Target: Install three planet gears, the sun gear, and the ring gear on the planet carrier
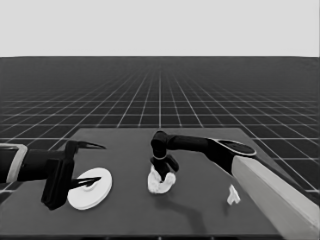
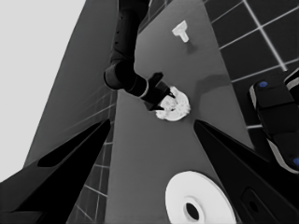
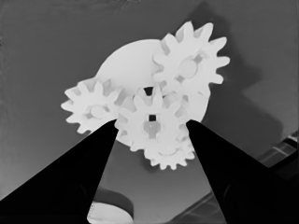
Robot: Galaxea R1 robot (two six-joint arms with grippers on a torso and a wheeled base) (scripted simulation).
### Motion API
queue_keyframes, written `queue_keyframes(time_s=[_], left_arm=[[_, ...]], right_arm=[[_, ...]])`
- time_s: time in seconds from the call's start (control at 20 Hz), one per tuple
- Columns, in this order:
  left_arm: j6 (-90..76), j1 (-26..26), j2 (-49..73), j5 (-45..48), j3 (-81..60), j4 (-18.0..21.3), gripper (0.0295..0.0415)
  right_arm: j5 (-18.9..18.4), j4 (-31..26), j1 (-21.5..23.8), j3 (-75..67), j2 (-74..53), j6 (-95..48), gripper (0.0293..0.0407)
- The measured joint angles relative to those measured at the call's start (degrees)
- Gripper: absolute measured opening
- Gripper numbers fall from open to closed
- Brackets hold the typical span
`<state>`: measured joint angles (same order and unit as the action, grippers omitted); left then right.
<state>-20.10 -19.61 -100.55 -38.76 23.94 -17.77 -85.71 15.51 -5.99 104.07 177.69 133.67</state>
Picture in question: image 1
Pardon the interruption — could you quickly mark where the large thick white disc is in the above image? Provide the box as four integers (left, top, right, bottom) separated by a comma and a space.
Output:
66, 167, 114, 212

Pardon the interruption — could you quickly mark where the white round carrier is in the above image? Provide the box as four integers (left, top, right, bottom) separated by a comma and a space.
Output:
147, 164, 177, 195

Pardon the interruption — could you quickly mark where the small white T-shaped piece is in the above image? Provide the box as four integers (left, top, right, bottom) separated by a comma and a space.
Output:
227, 184, 241, 206

